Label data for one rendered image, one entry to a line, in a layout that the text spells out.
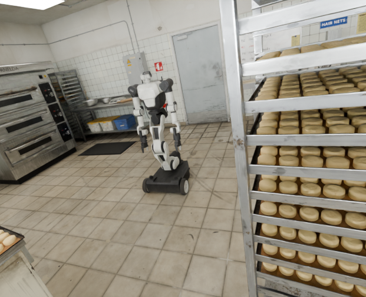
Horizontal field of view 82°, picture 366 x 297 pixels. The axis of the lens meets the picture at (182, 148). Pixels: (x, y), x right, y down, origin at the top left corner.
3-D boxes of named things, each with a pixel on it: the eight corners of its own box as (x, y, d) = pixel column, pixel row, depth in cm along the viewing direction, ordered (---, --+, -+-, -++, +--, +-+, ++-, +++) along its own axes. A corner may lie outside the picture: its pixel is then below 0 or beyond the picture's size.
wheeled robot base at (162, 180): (165, 168, 331) (160, 149, 318) (196, 168, 313) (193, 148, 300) (147, 193, 277) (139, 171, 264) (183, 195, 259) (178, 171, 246)
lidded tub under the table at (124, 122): (115, 130, 524) (112, 120, 514) (125, 124, 564) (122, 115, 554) (128, 129, 511) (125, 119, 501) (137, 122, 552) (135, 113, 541)
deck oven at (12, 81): (26, 187, 373) (-43, 68, 294) (-14, 185, 416) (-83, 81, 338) (87, 149, 505) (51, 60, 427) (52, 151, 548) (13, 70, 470)
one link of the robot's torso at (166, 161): (165, 164, 297) (152, 139, 265) (178, 164, 290) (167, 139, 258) (162, 172, 286) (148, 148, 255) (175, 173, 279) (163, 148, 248)
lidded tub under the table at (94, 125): (89, 132, 556) (85, 123, 546) (101, 126, 596) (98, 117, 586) (100, 131, 542) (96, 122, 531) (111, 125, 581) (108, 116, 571)
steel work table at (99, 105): (83, 142, 562) (68, 106, 523) (100, 132, 623) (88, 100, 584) (144, 139, 493) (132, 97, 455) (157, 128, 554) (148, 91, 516)
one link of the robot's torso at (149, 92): (149, 106, 276) (142, 79, 262) (173, 104, 263) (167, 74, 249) (138, 113, 250) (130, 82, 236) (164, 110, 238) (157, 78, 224)
